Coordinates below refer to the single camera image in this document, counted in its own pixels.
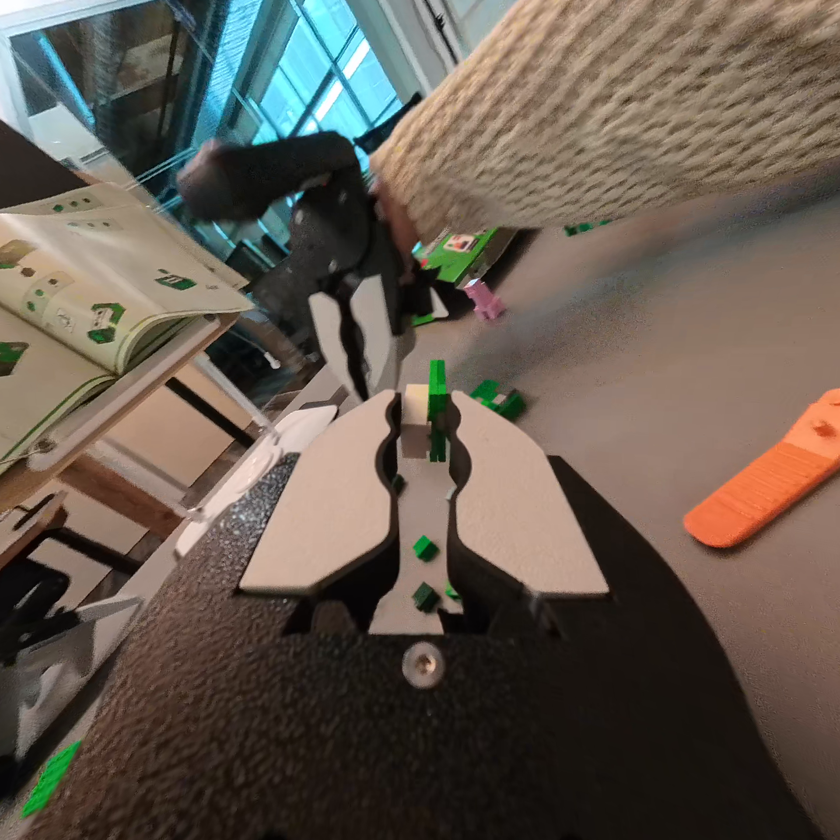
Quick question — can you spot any bright green lego plate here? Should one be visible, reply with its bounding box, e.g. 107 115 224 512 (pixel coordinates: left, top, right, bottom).
20 739 84 819

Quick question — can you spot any lego instruction booklet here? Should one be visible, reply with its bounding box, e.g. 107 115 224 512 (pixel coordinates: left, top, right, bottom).
0 184 256 462

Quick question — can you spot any orange brick separator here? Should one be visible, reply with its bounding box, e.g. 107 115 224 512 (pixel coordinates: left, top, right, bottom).
682 388 840 550

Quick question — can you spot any green pixelated lego block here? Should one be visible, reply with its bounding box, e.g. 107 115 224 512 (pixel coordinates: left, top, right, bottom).
469 378 528 421

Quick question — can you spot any white desk stand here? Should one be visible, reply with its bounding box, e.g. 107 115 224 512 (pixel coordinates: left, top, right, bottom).
0 591 143 762

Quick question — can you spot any white book stand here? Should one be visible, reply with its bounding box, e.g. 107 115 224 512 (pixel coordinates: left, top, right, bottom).
0 308 342 567

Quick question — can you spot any person's right hand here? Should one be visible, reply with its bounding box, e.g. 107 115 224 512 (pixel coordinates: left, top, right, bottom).
369 180 422 270

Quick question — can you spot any dark brown board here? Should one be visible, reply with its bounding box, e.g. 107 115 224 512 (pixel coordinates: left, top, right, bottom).
0 121 89 212

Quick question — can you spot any green white lego assembly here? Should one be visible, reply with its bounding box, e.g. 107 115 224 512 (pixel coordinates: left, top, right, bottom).
399 359 458 465

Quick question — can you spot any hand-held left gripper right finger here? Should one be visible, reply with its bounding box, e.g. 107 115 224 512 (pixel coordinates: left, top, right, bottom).
446 391 612 601

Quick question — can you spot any pink lego pig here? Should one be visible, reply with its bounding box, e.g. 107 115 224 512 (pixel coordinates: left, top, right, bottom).
463 278 507 323

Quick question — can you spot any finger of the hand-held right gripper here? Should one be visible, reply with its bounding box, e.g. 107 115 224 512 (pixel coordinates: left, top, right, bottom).
351 273 403 395
308 291 366 403

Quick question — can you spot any person's right forearm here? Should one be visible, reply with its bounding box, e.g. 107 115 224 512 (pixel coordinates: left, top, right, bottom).
369 0 840 247

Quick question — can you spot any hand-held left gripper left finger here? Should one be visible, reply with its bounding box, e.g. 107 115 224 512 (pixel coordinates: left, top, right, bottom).
238 389 403 598

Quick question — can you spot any green lego set box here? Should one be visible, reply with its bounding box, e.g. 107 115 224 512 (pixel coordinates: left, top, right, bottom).
410 226 521 328

